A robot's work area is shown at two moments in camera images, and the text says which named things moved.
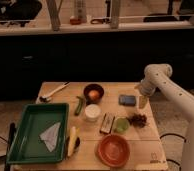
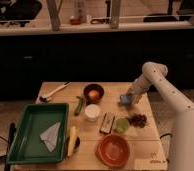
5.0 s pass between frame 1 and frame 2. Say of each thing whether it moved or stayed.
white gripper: moved
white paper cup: stayed
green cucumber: stayed
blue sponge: stayed
